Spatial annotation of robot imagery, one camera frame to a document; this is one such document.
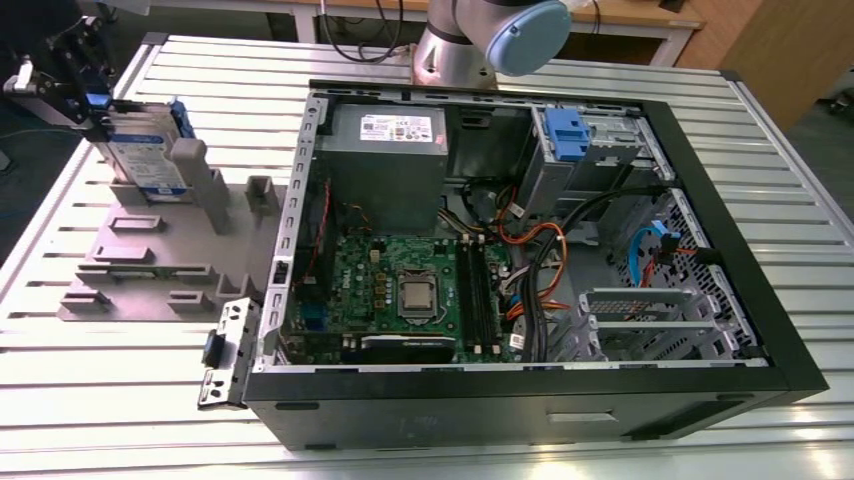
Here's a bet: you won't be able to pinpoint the hard disk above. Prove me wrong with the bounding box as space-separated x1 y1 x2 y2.
83 92 197 204

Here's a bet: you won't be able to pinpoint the red yellow disk power wire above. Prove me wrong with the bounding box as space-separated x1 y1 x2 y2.
666 244 722 269

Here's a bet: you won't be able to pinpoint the metal disk bay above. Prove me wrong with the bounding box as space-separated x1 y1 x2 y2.
577 287 756 361

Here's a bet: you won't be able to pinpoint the grey parts rack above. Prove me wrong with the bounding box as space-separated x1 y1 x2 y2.
56 139 295 326

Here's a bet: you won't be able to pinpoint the grey power supply unit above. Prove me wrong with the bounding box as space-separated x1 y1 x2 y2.
313 102 450 236

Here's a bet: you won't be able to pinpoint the green motherboard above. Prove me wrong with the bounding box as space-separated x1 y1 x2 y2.
279 232 536 366

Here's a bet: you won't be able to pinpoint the silver CPU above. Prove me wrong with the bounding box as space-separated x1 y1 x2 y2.
398 279 439 314

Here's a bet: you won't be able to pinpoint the black graphics card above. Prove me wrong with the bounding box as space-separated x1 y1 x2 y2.
339 332 459 365

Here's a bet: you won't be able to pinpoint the metal drive cage blue latch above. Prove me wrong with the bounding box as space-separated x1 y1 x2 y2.
520 104 669 216

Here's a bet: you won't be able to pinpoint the black RAM slots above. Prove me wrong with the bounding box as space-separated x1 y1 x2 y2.
455 232 506 356

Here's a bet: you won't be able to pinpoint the black open PC case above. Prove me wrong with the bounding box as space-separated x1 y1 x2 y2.
241 77 832 450

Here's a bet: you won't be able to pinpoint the wooden cabinet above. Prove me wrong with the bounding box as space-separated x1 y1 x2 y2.
673 0 854 132

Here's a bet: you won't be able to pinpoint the metal expansion slot retainer bracket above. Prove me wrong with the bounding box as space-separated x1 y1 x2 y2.
197 295 263 412

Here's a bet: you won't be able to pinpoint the orange power wire bundle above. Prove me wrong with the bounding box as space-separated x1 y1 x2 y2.
497 219 576 321

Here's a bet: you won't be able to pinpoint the thick black cable bundle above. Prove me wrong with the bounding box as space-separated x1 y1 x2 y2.
520 183 673 362

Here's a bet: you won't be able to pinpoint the wooden desk white frame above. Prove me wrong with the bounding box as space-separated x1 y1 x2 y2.
266 0 708 69

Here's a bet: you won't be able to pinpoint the blue SATA wire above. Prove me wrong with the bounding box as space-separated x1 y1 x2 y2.
626 219 682 290

